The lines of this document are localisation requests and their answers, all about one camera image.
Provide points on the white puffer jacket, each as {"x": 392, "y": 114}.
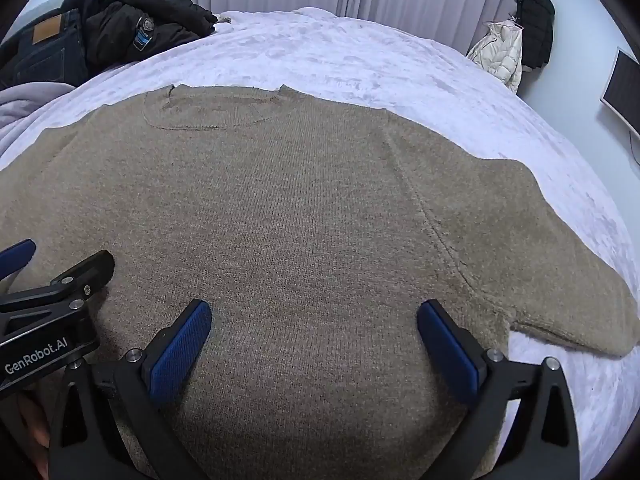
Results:
{"x": 500, "y": 55}

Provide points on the person's left hand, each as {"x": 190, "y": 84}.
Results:
{"x": 35, "y": 430}

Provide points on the olive knit sweater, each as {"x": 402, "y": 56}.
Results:
{"x": 300, "y": 210}

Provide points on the dark blue jeans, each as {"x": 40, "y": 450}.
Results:
{"x": 45, "y": 60}

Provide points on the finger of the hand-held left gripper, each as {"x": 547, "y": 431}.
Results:
{"x": 75, "y": 280}
{"x": 17, "y": 255}

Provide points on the black jacket with badge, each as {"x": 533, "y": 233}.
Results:
{"x": 125, "y": 20}

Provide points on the white-framed monitor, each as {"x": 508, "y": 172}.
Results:
{"x": 625, "y": 90}

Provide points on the grey crumpled cloth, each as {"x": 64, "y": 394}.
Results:
{"x": 25, "y": 105}

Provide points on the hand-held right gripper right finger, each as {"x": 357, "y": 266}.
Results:
{"x": 445, "y": 345}

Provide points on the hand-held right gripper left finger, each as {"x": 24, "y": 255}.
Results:
{"x": 182, "y": 345}

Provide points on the black hanging jacket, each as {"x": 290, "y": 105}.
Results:
{"x": 537, "y": 20}

